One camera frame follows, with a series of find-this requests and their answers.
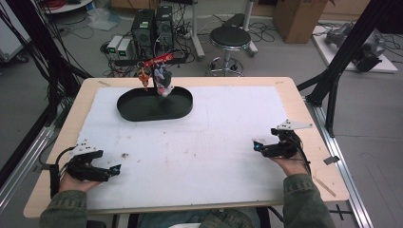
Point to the beige tape piece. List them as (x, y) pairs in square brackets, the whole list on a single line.
[(104, 83)]

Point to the grey machine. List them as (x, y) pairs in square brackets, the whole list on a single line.
[(367, 47)]

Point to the person's right hand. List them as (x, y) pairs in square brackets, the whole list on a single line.
[(293, 166)]

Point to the white power supply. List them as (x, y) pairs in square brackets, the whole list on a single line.
[(125, 48), (114, 44)]

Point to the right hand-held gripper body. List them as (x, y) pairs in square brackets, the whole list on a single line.
[(283, 150)]

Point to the aluminium rail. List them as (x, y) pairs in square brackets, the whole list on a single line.
[(345, 177), (22, 171)]

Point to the white floor board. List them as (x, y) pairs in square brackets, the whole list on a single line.
[(323, 47)]

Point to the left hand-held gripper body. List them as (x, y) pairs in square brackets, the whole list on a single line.
[(85, 171)]

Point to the cardboard box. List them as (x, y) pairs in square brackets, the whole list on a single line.
[(299, 20)]

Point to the white object on lap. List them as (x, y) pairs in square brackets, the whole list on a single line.
[(184, 225)]

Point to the white desk leg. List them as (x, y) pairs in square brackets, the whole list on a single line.
[(250, 31), (197, 31)]

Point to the grey tape piece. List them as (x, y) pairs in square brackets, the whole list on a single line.
[(331, 160)]

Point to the white round table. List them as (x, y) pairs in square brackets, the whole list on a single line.
[(68, 8)]

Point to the person's left hand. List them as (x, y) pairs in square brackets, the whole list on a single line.
[(76, 185)]

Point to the black round stool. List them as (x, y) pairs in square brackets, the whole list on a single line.
[(230, 38)]

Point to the thin wooden stick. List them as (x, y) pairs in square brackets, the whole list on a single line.
[(324, 186)]

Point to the black metal frame post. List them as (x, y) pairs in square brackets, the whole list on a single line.
[(41, 47), (348, 47)]

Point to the clear plastic bag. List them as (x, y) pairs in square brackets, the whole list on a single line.
[(103, 19)]

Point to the black computer tower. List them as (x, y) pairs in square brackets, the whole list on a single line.
[(164, 28), (143, 31)]

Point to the black rack with tray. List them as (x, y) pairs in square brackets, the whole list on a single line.
[(149, 106)]

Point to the white table mat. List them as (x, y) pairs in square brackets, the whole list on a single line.
[(190, 171)]

